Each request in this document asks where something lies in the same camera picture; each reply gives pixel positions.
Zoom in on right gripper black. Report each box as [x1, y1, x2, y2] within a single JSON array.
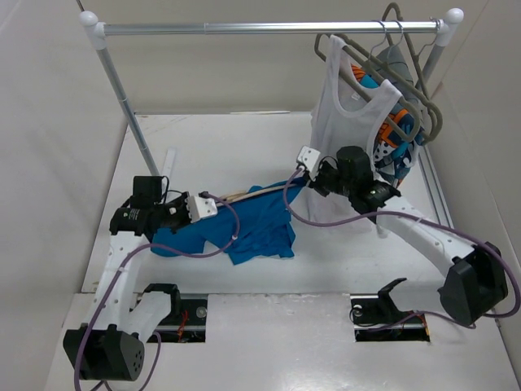
[[304, 160, 355, 197]]

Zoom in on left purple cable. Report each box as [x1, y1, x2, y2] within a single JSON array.
[[72, 191, 242, 391]]

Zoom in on grey velvet hanger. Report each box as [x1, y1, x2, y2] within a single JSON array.
[[381, 2, 443, 100], [313, 33, 421, 143], [340, 20, 443, 145]]

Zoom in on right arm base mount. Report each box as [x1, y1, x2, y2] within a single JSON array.
[[348, 278, 431, 342]]

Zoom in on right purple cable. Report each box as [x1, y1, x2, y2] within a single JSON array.
[[282, 165, 521, 329]]

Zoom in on grey velvet hanger middle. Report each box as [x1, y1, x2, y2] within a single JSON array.
[[340, 20, 443, 145]]

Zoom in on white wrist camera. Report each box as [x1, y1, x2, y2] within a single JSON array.
[[186, 195, 218, 223], [296, 146, 321, 182]]

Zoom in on white mesh tank top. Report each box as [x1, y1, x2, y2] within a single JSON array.
[[303, 33, 403, 229]]

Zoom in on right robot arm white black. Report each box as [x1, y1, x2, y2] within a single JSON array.
[[296, 146, 508, 327]]

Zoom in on grey velvet hanger front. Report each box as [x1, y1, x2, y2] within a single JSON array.
[[313, 33, 421, 143]]

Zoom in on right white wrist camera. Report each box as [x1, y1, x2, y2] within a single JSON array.
[[296, 146, 321, 182]]

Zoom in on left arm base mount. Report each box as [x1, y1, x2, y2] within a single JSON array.
[[144, 283, 208, 344]]

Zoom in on purple cable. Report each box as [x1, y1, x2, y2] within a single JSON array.
[[282, 165, 521, 329], [72, 191, 242, 391]]

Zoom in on colourful patterned garment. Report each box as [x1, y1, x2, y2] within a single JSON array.
[[350, 63, 424, 184]]

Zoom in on grey velvet hanger rear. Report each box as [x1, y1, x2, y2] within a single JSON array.
[[381, 2, 443, 100]]

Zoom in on grey garment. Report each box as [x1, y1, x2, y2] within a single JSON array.
[[371, 46, 421, 114]]

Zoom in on blue t shirt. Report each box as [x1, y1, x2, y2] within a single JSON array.
[[153, 182, 296, 265]]

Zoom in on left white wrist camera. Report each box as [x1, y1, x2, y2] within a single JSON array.
[[186, 195, 218, 223]]

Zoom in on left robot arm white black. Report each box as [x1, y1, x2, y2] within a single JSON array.
[[63, 176, 190, 388]]

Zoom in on silver clothes rack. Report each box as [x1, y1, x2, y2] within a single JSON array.
[[79, 7, 465, 237]]

